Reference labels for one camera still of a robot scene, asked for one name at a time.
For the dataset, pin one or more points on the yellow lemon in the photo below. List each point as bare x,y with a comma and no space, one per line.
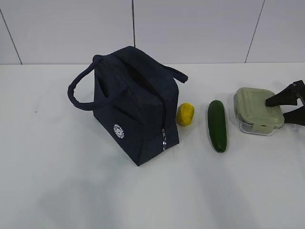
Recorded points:
185,114

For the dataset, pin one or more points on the green lidded food container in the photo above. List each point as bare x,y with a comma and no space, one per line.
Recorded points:
253,116

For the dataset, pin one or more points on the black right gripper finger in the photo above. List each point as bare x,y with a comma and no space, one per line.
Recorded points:
289,95
296,116

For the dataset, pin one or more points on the navy blue fabric lunch bag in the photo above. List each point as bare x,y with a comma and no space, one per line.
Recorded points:
135,100

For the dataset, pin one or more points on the green cucumber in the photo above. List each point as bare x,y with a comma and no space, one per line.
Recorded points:
217,126

